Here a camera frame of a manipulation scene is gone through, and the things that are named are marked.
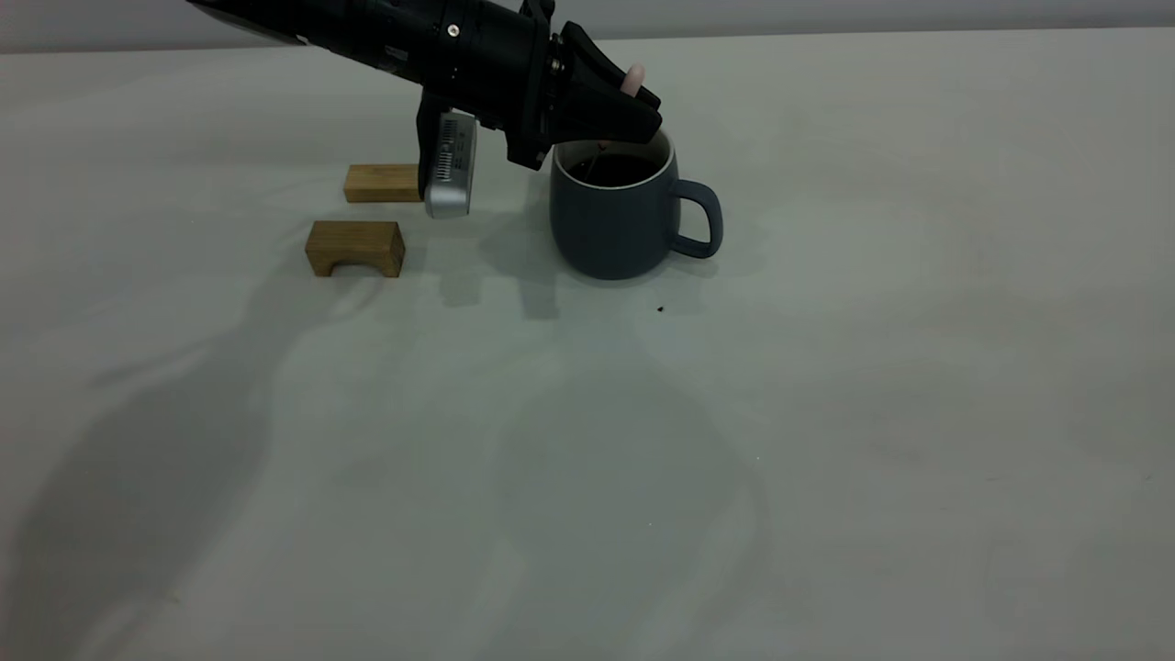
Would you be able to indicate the arched wooden block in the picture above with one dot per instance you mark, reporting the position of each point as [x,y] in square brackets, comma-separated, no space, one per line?
[353,240]

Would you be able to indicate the grey ceramic cup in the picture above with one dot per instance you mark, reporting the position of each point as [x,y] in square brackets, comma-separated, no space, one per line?
[606,229]

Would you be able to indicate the flat wooden block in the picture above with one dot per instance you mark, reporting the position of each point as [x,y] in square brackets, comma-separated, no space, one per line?
[381,184]

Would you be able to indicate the dark coffee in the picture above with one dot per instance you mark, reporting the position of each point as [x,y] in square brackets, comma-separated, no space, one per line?
[629,172]

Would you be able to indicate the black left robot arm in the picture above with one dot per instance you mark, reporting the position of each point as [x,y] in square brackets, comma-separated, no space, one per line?
[321,23]

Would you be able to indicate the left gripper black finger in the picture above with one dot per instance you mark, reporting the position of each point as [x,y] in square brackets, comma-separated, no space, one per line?
[592,60]
[606,119]

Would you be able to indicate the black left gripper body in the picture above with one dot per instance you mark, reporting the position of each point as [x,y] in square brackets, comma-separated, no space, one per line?
[496,64]

